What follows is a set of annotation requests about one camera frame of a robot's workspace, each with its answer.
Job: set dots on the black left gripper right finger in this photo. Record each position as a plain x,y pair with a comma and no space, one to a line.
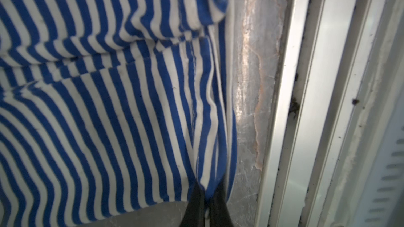
218,211

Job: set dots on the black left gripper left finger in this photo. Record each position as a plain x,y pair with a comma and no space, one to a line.
194,215

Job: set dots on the blue striped tank top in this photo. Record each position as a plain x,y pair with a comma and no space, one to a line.
110,106

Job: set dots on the white vented cable duct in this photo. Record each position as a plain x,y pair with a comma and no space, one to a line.
382,202

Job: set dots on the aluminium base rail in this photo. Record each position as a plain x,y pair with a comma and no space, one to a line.
341,73

